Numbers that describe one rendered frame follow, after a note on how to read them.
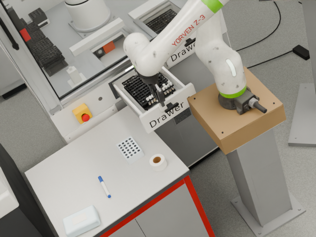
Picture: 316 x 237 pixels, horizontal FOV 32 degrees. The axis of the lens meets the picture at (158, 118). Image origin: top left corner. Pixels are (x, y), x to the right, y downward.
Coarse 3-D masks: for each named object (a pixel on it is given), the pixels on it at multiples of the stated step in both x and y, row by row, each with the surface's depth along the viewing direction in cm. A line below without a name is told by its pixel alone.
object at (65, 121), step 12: (180, 60) 287; (120, 72) 272; (108, 84) 272; (84, 96) 268; (96, 96) 272; (108, 96) 275; (72, 108) 268; (96, 108) 276; (60, 120) 268; (72, 120) 272; (60, 132) 272
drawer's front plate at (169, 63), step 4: (192, 36) 280; (184, 44) 280; (192, 44) 283; (180, 48) 280; (184, 48) 282; (188, 48) 283; (192, 48) 284; (176, 52) 280; (184, 52) 283; (188, 52) 284; (172, 56) 280; (180, 56) 283; (184, 56) 284; (168, 60) 280; (176, 60) 283; (168, 64) 282; (172, 64) 283
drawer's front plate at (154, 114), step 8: (184, 88) 252; (192, 88) 254; (176, 96) 251; (184, 96) 254; (184, 104) 256; (144, 112) 249; (152, 112) 249; (160, 112) 252; (168, 112) 254; (176, 112) 257; (144, 120) 249; (152, 120) 252; (160, 120) 254; (144, 128) 253; (152, 128) 254
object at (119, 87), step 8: (160, 72) 279; (168, 72) 268; (120, 80) 276; (128, 80) 279; (176, 80) 262; (120, 88) 279; (176, 88) 267; (120, 96) 273; (128, 96) 274; (168, 96) 265; (128, 104) 265; (136, 104) 268; (136, 112) 259
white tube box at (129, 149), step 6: (126, 138) 260; (132, 138) 259; (120, 144) 259; (126, 144) 258; (132, 144) 257; (120, 150) 256; (126, 150) 255; (132, 150) 254; (138, 150) 254; (126, 156) 252; (132, 156) 251; (138, 156) 253; (132, 162) 253
